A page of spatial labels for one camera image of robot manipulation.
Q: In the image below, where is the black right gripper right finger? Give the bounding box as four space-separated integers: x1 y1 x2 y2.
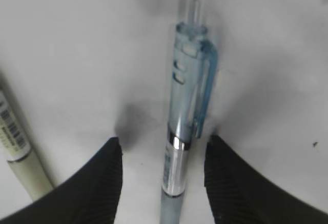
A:
204 134 327 223

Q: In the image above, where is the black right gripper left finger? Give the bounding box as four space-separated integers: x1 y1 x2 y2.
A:
1 137 123 223

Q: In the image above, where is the light blue pen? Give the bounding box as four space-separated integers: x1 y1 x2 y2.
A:
159 0 218 223

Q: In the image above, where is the cream patterned pen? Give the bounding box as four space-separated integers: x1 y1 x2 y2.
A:
0 74 54 204

